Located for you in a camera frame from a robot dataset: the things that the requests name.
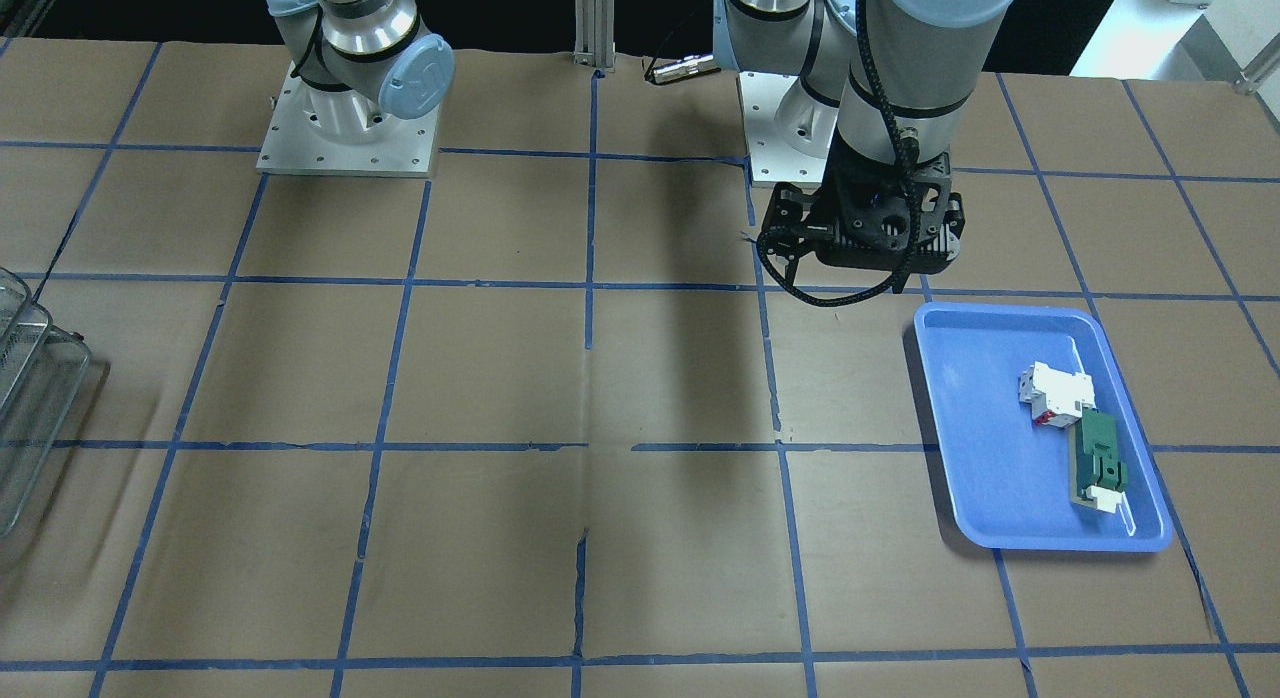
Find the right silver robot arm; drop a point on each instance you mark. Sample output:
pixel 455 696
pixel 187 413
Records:
pixel 362 63

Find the aluminium frame post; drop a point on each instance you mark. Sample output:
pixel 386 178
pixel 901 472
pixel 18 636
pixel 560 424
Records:
pixel 594 34

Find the white switch component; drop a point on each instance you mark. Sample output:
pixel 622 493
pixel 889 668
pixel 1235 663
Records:
pixel 1054 397

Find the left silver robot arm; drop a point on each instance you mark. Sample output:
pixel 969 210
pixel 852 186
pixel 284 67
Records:
pixel 880 88

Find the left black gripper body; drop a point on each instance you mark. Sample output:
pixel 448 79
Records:
pixel 789 210

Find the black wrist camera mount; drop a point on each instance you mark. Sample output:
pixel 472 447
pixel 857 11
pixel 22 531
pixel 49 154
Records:
pixel 788 230

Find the blue plastic tray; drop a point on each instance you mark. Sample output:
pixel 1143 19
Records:
pixel 1007 478

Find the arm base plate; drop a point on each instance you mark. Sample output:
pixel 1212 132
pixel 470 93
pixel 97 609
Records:
pixel 787 130
pixel 315 133

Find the silver wire mesh shelf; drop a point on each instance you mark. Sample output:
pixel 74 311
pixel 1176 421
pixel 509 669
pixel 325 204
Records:
pixel 42 372

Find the green component block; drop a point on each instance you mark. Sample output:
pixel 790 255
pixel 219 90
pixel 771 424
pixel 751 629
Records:
pixel 1098 475

